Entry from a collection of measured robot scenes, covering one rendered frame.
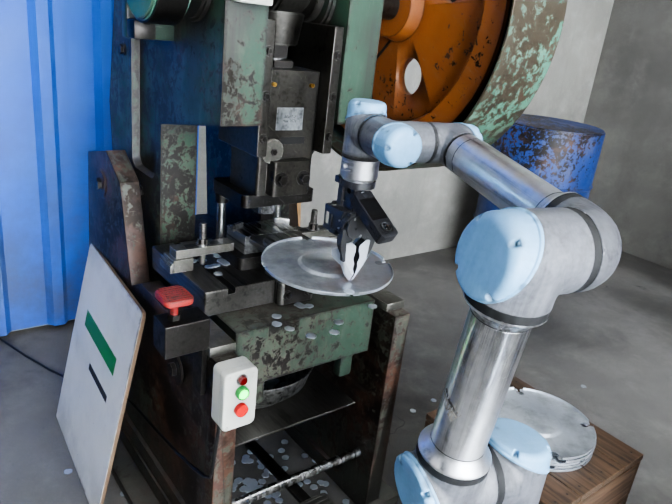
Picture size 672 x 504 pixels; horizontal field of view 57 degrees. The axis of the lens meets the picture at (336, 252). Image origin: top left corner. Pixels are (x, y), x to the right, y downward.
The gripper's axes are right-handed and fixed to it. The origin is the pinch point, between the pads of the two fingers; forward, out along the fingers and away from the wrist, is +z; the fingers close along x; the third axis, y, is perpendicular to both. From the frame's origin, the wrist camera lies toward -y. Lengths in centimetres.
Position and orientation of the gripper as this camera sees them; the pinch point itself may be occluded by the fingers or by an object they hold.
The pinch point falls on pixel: (352, 275)
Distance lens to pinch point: 127.4
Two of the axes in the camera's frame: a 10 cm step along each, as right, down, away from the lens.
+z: -1.1, 9.3, 3.6
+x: -7.9, 1.4, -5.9
